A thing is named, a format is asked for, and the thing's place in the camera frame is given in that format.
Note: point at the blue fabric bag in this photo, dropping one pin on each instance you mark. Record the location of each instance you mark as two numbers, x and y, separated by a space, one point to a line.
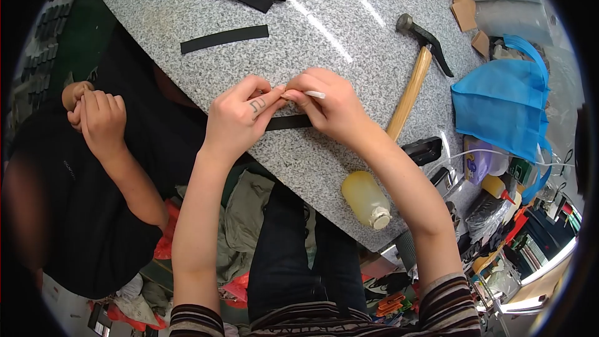
505 103

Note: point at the person's right hand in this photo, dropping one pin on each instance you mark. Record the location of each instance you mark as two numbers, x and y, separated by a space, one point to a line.
330 103

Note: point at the yellow bottle with red nozzle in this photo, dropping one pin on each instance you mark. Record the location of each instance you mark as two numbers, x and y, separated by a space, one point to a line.
498 187

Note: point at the person's left thumb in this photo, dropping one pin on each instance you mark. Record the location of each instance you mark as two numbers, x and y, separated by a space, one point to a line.
236 147

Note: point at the person's body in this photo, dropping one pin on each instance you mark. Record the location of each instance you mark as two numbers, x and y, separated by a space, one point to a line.
327 316

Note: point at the person's right fingers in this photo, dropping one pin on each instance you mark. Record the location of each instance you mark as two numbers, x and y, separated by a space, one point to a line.
299 98

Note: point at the black strip with white backing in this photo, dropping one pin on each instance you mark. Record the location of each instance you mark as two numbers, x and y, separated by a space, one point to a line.
290 121

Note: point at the grey green cloth heap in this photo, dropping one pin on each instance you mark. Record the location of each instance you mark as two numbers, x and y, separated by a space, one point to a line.
248 224

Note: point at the white plastic bags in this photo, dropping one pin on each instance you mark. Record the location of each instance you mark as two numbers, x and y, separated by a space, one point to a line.
507 2

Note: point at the black rectangular device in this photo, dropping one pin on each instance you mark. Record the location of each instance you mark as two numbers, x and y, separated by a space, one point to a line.
422 149

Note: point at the person's left middle finger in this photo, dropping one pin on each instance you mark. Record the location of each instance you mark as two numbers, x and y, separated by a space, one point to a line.
256 86

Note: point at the purple and white packet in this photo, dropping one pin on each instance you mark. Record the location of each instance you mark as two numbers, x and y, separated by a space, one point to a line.
482 164

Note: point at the yellowish plastic glue bottle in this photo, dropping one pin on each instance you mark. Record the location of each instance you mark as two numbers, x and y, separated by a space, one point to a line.
367 199

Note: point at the short black strip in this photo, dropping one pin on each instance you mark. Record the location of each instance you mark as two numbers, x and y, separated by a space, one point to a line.
224 39

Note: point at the person's legs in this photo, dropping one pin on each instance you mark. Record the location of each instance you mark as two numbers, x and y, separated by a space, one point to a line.
299 252

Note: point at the person's left hand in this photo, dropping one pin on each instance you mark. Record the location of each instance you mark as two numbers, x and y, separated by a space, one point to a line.
234 119

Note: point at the person's left index finger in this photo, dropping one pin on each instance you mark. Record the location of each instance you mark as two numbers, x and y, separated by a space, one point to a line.
266 103

